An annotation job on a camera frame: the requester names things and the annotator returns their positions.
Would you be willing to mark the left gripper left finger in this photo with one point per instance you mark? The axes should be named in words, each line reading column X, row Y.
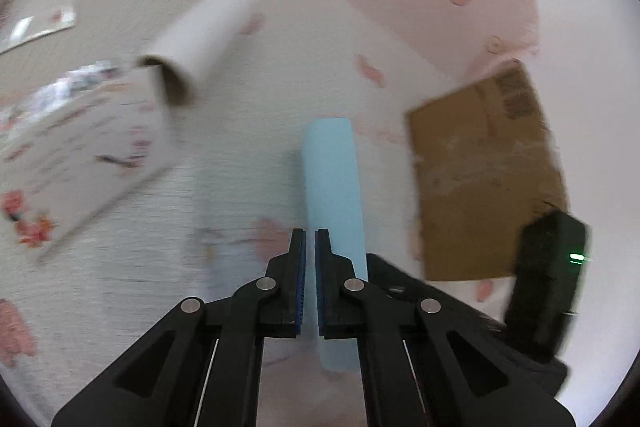
column 200, row 364

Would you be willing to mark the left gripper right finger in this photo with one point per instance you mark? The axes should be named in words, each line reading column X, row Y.
column 426, row 358

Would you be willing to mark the light blue box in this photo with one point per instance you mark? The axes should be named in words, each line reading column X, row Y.
column 333, row 202

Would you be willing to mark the brown cardboard box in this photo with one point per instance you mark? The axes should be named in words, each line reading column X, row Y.
column 485, row 167

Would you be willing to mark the floral card in sleeve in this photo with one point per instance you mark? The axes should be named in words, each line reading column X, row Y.
column 73, row 147

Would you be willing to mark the pink hello kitty bedsheet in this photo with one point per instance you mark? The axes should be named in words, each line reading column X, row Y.
column 212, row 222

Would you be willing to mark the white paper roll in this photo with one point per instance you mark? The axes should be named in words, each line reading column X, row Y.
column 188, row 50

